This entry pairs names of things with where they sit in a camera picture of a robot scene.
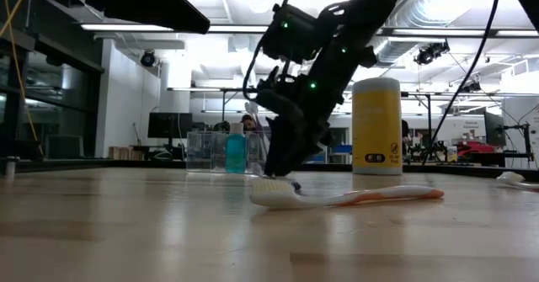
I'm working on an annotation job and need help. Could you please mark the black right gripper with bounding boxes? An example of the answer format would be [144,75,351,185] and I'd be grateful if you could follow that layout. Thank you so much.
[255,69,344,177]

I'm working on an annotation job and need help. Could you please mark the blue mouthwash bottle white cap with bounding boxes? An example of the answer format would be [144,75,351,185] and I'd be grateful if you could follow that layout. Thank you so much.
[225,122,248,174]

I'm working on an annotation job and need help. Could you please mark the orange white toothbrush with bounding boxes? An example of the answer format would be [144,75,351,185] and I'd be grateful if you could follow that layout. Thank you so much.
[495,171,539,191]
[249,177,446,210]

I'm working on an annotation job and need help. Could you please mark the black monitor on arm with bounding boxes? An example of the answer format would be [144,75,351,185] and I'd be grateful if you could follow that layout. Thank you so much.
[483,111,534,162]

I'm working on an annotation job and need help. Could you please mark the person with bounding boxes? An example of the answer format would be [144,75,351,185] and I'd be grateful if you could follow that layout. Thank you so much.
[240,113,259,133]
[402,120,412,157]

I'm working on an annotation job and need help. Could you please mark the yellow canister white lid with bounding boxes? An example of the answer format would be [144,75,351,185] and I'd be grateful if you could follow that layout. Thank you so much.
[351,77,403,177]

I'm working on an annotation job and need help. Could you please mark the clear acrylic organizer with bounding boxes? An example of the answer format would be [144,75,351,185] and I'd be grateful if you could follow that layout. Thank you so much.
[186,130,270,174]

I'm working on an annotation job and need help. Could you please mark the black bar with light strips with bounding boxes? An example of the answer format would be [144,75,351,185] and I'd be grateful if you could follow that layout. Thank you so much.
[79,23,539,38]

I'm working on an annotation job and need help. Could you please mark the black computer monitor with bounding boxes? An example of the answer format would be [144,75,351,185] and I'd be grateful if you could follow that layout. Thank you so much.
[147,112,194,148]

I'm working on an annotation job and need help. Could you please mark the black track spotlight cluster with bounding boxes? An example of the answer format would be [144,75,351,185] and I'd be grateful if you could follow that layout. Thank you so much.
[414,40,451,67]

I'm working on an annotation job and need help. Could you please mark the red container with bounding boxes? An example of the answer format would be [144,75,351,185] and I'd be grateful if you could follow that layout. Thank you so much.
[453,141,494,157]

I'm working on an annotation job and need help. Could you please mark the light wooden crate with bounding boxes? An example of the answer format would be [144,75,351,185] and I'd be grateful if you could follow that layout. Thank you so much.
[108,146,147,161]

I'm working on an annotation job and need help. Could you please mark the grey office chair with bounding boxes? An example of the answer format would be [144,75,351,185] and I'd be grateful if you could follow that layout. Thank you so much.
[44,134,85,160]

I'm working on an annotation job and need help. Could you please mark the black workstation frame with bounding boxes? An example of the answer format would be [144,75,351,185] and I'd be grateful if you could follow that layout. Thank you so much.
[220,87,270,134]
[402,90,435,162]

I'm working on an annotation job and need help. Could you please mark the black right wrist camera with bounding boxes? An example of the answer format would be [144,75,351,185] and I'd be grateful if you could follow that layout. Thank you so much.
[261,3,322,65]

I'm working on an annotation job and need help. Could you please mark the white ring lamp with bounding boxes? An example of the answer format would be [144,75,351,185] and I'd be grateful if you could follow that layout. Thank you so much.
[247,0,271,14]

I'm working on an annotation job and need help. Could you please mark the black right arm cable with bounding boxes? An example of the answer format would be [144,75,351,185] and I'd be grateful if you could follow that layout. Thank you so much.
[423,0,502,163]

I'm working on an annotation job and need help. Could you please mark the black aluminium table frame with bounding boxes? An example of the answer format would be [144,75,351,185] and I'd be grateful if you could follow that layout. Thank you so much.
[0,157,539,181]

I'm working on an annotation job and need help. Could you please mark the yellow power cable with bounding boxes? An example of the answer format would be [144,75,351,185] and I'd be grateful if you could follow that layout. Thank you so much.
[0,0,46,160]

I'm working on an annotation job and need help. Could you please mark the small white post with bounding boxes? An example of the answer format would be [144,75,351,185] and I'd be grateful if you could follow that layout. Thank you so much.
[4,155,20,180]

